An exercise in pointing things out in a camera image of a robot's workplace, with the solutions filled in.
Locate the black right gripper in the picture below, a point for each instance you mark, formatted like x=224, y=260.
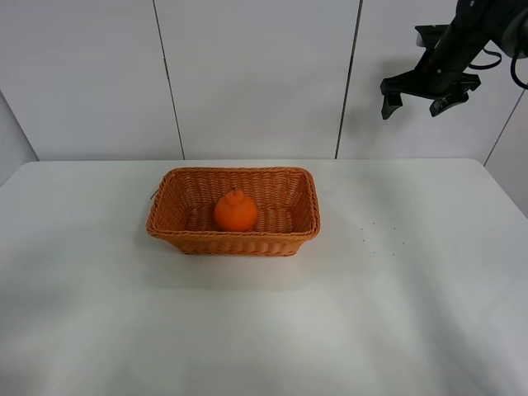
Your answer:
x=449, y=50

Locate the orange with stem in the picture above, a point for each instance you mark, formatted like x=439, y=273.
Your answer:
x=235, y=212

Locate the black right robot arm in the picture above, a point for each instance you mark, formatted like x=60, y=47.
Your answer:
x=498, y=28

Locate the orange wicker basket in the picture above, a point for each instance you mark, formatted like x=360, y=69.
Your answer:
x=182, y=212

